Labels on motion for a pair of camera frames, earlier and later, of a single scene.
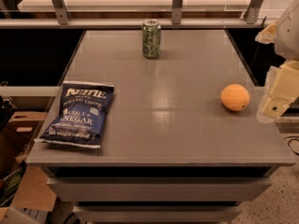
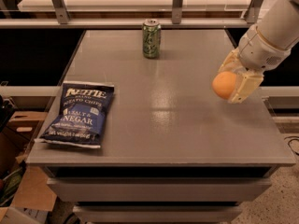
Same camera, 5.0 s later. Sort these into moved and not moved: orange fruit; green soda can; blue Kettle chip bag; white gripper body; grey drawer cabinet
Moved: orange fruit; white gripper body
Not moved: blue Kettle chip bag; grey drawer cabinet; green soda can
